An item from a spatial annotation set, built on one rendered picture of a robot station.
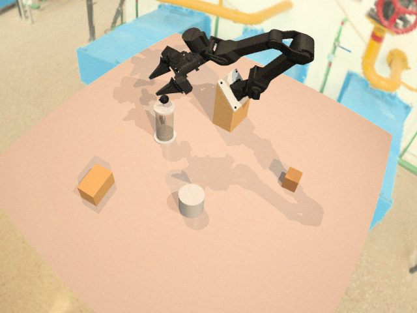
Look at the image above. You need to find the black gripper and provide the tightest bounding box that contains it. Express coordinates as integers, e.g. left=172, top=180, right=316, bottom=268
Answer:
left=149, top=51, right=200, bottom=96

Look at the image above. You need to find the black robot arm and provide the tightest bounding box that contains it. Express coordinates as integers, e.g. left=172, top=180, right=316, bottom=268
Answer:
left=161, top=27, right=315, bottom=102

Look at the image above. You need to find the white french press with black knob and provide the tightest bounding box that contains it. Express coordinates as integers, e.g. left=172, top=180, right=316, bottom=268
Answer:
left=154, top=95, right=177, bottom=145

